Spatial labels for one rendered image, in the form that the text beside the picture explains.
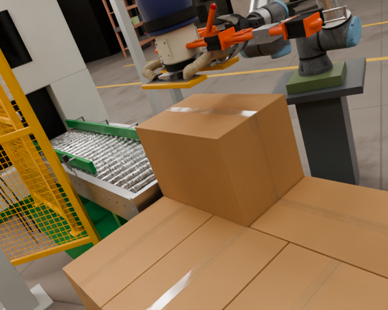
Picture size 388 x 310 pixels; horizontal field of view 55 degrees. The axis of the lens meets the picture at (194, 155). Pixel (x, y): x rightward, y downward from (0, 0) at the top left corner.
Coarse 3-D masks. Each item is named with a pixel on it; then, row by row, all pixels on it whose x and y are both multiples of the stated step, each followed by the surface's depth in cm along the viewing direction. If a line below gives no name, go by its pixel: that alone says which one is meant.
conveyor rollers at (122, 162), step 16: (64, 144) 350; (80, 144) 332; (96, 144) 314; (112, 144) 302; (128, 144) 290; (96, 160) 284; (112, 160) 272; (128, 160) 260; (144, 160) 248; (96, 176) 249; (112, 176) 244; (128, 176) 233; (144, 176) 228
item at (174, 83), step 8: (160, 80) 160; (168, 80) 155; (176, 80) 150; (184, 80) 145; (192, 80) 143; (200, 80) 144; (144, 88) 165; (152, 88) 160; (160, 88) 155; (168, 88) 151; (176, 88) 147; (184, 88) 143
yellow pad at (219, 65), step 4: (212, 60) 158; (216, 60) 159; (224, 60) 154; (228, 60) 154; (232, 60) 153; (236, 60) 154; (216, 64) 154; (220, 64) 152; (224, 64) 151; (228, 64) 152; (232, 64) 153; (204, 68) 159; (208, 68) 157; (212, 68) 155; (216, 68) 153; (220, 68) 151; (224, 68) 151
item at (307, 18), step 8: (296, 16) 113; (304, 16) 108; (312, 16) 106; (288, 24) 109; (296, 24) 108; (304, 24) 105; (288, 32) 111; (296, 32) 109; (304, 32) 107; (312, 32) 107
